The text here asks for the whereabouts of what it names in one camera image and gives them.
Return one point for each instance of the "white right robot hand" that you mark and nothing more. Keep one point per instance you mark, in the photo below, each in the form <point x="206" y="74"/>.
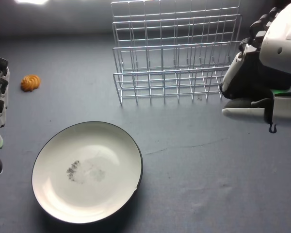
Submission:
<point x="279" y="36"/>

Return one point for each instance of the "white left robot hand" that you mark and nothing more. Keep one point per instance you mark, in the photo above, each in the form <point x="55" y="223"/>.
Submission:
<point x="0" y="80"/>

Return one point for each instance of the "orange swirl cookie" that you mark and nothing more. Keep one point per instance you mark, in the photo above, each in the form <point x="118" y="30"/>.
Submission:
<point x="31" y="83"/>

